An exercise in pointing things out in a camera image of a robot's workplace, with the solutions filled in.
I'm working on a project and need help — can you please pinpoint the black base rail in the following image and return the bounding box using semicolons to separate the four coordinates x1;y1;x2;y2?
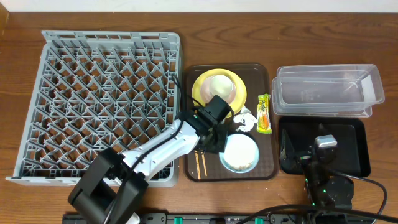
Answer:
62;212;374;224

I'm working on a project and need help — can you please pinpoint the yellow plate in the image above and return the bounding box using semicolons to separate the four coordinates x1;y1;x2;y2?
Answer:
192;68;248;115

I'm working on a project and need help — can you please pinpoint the grey dishwasher rack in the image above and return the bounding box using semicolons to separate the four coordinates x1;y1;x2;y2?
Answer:
9;30;182;186

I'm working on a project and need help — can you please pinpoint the clear plastic container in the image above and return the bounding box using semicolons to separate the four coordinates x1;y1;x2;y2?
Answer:
271;64;385;118

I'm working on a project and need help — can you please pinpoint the black cable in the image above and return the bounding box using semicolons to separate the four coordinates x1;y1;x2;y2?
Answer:
236;169;398;224

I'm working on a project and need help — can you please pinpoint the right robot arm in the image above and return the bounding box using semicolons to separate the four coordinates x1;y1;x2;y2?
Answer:
280;130;354;209

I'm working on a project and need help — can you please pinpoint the black waste tray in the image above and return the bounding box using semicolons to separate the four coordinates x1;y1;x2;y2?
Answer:
279;116;371;177

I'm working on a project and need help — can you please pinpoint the white tissue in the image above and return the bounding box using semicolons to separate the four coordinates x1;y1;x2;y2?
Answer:
233;106;257;132

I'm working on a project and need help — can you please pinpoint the yellow green snack wrapper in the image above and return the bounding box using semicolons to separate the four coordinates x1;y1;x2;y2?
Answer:
257;94;272;134

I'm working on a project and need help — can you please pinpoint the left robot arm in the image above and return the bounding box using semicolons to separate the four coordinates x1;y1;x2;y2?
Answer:
68;109;229;223

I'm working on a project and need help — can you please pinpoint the light blue bowl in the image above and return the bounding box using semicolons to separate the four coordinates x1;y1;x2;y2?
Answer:
219;133;259;174

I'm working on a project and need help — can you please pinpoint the cream cup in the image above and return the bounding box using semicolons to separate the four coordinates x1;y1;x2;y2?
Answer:
209;75;233;98

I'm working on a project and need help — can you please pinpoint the pink small plate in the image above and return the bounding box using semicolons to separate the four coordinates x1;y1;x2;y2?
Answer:
200;75;236;103

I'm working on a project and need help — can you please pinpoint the brown plastic serving tray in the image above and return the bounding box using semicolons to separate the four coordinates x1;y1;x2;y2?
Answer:
183;63;279;182

